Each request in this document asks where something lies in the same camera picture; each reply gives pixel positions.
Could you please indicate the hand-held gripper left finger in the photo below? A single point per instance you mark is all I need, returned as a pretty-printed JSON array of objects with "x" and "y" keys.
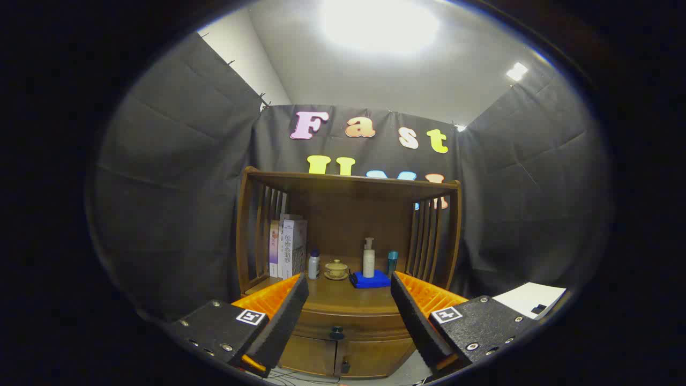
[{"x": 284, "y": 321}]

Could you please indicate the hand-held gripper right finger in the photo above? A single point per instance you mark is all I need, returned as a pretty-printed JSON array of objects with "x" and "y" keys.
[{"x": 415, "y": 321}]

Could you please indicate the wooden cabinet door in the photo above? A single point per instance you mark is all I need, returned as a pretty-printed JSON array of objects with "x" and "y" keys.
[
  {"x": 308, "y": 354},
  {"x": 375, "y": 358}
]

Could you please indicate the wooden countertop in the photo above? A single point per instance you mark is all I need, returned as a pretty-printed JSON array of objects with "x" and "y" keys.
[{"x": 343, "y": 297}]

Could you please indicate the wooden cabinet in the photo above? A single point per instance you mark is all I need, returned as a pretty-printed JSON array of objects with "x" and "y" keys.
[{"x": 353, "y": 214}]

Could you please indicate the folded blue cloth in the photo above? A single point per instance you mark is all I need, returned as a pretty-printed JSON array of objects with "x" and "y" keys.
[{"x": 372, "y": 282}]

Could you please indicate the teal blue bottle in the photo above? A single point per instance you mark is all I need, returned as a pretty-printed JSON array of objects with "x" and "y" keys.
[{"x": 392, "y": 262}]

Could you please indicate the small white bottle blue cap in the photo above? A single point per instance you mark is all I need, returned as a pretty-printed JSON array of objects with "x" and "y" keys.
[{"x": 314, "y": 265}]

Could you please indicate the yellow lidded tea cup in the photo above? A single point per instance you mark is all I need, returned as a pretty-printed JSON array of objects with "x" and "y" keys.
[{"x": 336, "y": 268}]

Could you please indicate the white pump bottle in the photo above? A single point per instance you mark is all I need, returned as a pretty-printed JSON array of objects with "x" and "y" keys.
[{"x": 368, "y": 262}]

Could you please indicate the white patterned book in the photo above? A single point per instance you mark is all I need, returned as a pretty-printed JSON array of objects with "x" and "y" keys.
[{"x": 292, "y": 246}]

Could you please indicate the purple book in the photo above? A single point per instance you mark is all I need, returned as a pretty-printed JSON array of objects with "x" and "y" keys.
[{"x": 274, "y": 246}]

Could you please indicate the small ceiling light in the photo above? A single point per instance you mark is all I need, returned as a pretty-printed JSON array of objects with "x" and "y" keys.
[{"x": 517, "y": 72}]

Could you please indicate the large ceiling light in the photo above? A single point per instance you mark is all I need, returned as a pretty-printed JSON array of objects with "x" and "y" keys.
[{"x": 380, "y": 24}]

